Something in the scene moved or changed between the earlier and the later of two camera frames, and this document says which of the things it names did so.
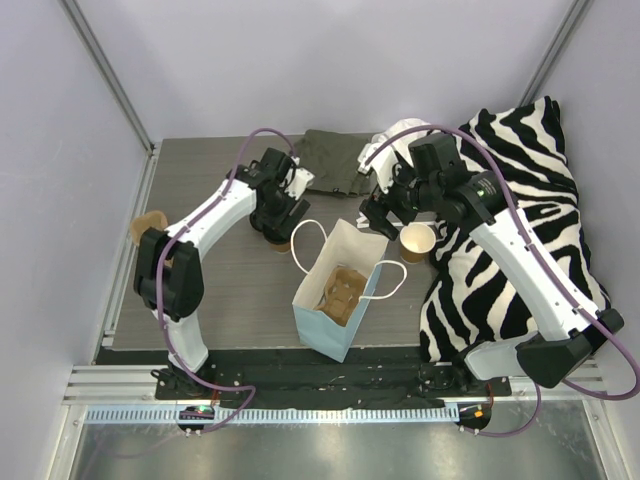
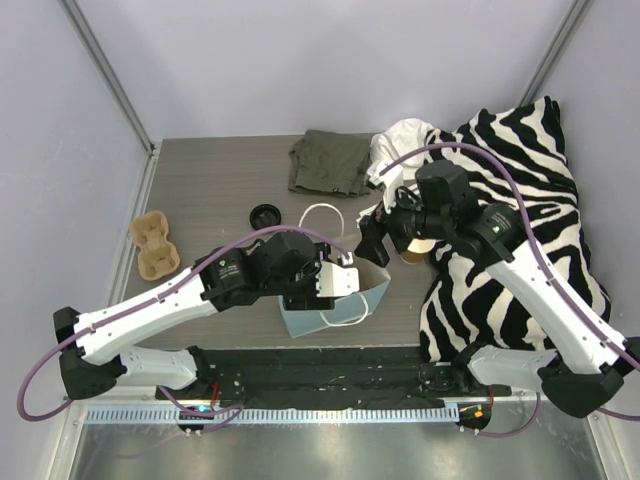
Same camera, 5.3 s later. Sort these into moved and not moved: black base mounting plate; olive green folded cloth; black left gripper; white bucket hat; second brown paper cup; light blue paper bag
Moved: light blue paper bag; black left gripper
Not moved: white bucket hat; black base mounting plate; olive green folded cloth; second brown paper cup
